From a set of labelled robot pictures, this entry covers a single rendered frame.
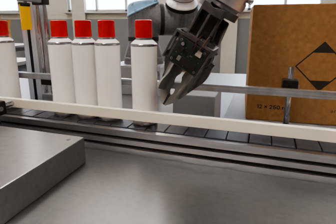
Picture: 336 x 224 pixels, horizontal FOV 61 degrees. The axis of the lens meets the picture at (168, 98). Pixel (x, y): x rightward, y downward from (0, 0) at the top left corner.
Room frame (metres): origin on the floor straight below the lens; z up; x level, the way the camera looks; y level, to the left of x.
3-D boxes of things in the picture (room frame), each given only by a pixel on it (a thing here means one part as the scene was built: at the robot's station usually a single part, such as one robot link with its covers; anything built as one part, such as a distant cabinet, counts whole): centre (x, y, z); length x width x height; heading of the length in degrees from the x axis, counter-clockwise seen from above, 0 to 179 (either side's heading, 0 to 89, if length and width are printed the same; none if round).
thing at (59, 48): (0.63, 0.23, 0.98); 0.05 x 0.05 x 0.20
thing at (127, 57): (1.11, 0.09, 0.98); 0.15 x 0.15 x 0.10
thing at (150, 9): (1.12, 0.09, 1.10); 0.13 x 0.12 x 0.14; 98
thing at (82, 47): (0.61, 0.18, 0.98); 0.05 x 0.05 x 0.20
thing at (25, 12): (0.67, 0.32, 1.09); 0.03 x 0.01 x 0.06; 162
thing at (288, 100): (0.55, -0.24, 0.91); 0.07 x 0.03 x 0.17; 162
